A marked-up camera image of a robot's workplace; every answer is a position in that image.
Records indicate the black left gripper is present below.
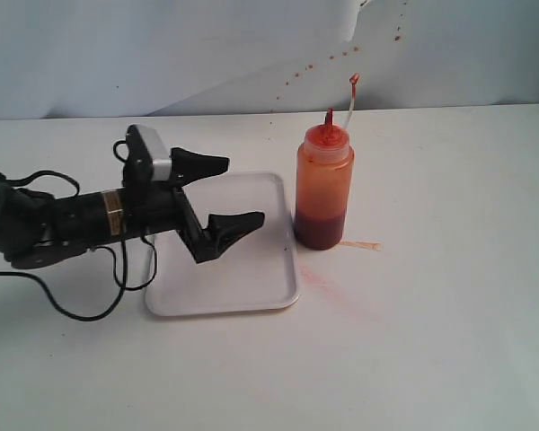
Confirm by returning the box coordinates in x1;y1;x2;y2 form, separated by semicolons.
119;147;265;263

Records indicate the ketchup squeeze bottle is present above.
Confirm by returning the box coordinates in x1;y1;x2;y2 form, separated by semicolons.
294;74;364;251

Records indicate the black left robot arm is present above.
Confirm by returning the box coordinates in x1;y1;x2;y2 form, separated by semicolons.
0;146;265;269

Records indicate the white rectangular plastic tray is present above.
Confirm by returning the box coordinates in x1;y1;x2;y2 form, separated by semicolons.
145;172;299;317

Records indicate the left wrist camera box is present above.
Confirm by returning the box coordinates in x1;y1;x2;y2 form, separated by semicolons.
125;124;172;182

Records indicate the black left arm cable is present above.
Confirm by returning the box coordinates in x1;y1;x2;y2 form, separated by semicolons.
0;138;159;322

